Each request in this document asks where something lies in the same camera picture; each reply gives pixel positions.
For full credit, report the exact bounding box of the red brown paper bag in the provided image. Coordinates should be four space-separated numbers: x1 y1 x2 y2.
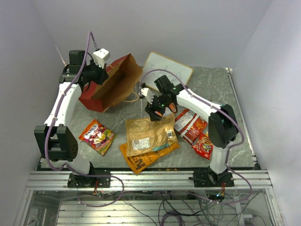
79 54 143 113

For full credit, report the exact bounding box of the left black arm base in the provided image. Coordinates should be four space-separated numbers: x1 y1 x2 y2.
67 173 111 188

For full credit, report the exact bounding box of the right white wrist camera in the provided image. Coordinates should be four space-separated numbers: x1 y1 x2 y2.
140 88 155 104

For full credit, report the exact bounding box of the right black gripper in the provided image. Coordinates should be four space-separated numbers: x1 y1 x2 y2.
145 93 172 121

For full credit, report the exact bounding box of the colourful candy bag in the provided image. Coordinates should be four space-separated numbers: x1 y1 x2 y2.
79 119 116 155

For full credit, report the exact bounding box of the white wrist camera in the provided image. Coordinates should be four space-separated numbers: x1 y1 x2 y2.
140 88 155 104
92 48 111 69

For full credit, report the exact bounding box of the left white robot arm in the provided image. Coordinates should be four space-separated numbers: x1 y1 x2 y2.
34 48 110 187

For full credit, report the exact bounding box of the small whiteboard with writing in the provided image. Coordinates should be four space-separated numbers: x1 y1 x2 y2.
140 52 193 91

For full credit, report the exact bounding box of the orange Kettle chips bag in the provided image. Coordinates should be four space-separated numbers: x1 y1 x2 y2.
119 143 180 174

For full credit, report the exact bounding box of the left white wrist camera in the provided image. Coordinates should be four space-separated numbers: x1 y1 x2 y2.
92 48 111 69

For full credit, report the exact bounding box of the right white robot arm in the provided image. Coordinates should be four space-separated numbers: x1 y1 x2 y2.
139 75 239 186

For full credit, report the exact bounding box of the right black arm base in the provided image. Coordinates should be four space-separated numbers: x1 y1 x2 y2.
188 169 235 187

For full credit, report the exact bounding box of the red Doritos chips bag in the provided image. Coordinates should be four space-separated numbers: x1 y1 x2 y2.
174 109 207 146

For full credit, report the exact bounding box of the aluminium frame rail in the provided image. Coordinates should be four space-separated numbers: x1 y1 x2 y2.
25 170 273 191

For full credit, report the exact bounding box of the brown gold snack bag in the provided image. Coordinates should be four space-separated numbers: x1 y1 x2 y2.
126 113 178 157

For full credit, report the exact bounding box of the small red snack bag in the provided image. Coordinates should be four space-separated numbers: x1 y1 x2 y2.
191 133 214 160

